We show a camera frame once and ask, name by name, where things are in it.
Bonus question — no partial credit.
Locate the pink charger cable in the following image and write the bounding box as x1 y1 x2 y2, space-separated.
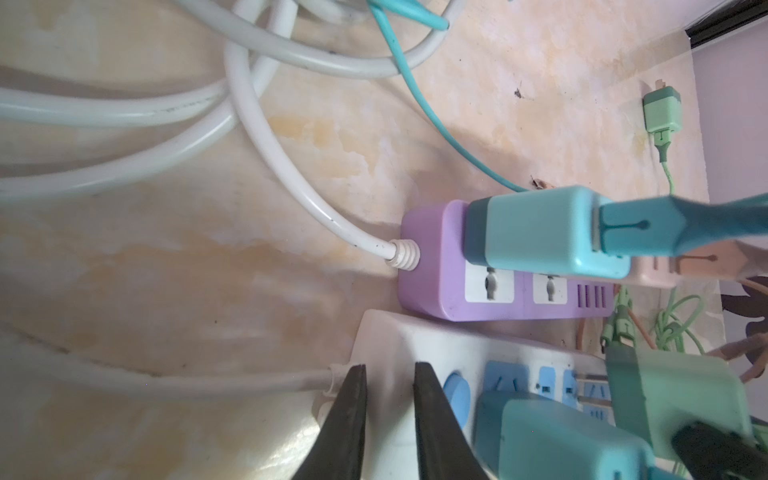
575 239 768 385

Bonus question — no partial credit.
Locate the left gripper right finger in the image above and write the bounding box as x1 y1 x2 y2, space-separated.
413 362 488 480

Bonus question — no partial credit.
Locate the pink charger plug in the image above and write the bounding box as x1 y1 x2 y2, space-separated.
619 256 682 289

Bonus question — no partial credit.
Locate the green charger cable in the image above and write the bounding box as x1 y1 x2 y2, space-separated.
599 285 637 355
651 134 709 355

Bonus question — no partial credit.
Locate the white purple-strip cable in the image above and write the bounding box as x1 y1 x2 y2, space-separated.
0 0 469 272

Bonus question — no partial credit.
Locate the purple power strip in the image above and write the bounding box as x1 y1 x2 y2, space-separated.
398 200 614 322

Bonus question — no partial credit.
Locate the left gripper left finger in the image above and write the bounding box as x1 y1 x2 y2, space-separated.
293 365 368 479

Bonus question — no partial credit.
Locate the green charger plug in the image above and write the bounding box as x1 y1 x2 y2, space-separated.
605 344 753 461
642 85 683 146

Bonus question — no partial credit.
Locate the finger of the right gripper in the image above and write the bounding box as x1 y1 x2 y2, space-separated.
671 422 767 480

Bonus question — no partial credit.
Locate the dark teal charger plug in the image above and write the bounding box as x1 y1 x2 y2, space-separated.
473 391 655 479

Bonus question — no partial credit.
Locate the light teal charger plug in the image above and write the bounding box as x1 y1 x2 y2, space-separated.
463 186 631 280

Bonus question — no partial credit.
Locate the teal charger cable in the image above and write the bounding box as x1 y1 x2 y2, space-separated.
367 0 768 259

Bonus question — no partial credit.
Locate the white blue power strip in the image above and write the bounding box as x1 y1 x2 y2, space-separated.
295 310 606 479

